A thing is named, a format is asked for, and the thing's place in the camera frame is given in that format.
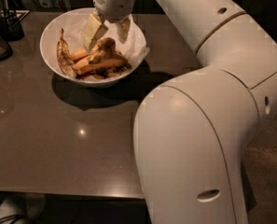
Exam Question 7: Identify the white paper liner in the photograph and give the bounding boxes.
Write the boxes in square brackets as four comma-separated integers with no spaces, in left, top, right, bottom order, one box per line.
[62,8,148,67]

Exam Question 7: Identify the brown spotted banana left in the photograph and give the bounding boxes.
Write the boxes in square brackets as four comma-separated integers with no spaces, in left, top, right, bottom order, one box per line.
[56,29,77,78]

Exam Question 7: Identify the white cloth under table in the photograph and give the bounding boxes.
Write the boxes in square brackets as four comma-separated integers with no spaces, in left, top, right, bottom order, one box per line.
[0,193,47,224]

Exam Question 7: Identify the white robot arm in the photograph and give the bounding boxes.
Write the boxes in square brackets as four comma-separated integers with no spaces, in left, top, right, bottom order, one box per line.
[133,0,277,224]

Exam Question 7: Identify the white bowl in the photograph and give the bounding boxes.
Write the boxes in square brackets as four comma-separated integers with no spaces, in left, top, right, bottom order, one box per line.
[40,13,140,88]

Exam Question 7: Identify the upper yellow banana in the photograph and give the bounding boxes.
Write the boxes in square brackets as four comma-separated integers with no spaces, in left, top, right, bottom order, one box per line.
[70,48,90,63]

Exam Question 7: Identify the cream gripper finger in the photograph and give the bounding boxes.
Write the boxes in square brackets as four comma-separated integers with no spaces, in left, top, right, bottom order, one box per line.
[83,13,108,51]
[116,18,131,41]

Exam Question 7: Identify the brown banana peel piece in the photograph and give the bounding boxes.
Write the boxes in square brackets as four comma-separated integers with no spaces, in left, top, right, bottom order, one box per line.
[89,37,116,63]

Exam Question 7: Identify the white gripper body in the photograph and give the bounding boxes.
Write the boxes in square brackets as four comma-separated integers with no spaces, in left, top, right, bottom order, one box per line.
[93,0,135,23]

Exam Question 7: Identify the black wire basket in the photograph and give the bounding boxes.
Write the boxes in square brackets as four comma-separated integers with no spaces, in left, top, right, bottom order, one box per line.
[0,0,24,41]

